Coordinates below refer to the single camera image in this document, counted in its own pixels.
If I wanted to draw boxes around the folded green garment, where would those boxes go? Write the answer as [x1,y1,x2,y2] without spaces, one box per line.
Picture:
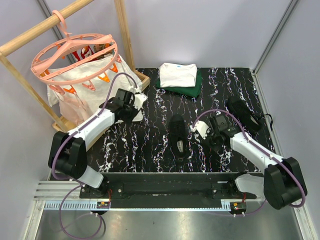
[155,68,203,98]

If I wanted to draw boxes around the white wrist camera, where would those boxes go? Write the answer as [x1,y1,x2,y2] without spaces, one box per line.
[130,87,148,110]
[190,120,210,140]

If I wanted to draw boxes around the folded white t-shirt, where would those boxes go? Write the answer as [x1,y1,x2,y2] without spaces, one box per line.
[159,62,198,88]

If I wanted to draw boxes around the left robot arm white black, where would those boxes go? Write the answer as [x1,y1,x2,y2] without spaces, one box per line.
[48,88,148,198]

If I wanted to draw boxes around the aluminium rail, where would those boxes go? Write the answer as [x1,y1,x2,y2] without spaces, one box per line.
[33,181,306,212]

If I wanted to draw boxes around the black canvas sneaker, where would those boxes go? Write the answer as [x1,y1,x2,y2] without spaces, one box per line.
[168,114,188,160]

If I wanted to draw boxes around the pink round clip hanger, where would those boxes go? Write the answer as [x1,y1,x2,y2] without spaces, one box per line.
[30,10,121,95]

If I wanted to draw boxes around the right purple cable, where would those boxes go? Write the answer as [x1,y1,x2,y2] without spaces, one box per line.
[189,108,308,216]

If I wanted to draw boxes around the white cloth hanging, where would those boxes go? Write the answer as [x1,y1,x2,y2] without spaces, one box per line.
[47,60,142,117]

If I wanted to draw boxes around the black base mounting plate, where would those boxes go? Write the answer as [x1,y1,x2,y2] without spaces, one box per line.
[79,172,257,211]

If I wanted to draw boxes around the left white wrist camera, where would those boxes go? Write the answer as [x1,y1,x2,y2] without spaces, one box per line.
[130,87,148,110]

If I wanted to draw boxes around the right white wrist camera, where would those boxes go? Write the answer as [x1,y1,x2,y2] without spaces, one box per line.
[190,120,210,140]

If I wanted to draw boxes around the wooden drying rack frame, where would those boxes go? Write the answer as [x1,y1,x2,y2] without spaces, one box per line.
[0,0,151,140]

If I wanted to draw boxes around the pink cloth hanging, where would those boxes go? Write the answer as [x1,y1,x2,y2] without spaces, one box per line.
[59,95,93,126]

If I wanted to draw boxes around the purple cable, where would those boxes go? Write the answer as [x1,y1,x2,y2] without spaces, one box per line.
[189,108,308,216]
[49,72,141,238]

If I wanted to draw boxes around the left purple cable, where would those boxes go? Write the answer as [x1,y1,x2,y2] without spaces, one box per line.
[49,72,141,238]

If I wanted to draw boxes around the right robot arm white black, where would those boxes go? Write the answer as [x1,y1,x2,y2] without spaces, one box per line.
[194,115,308,210]

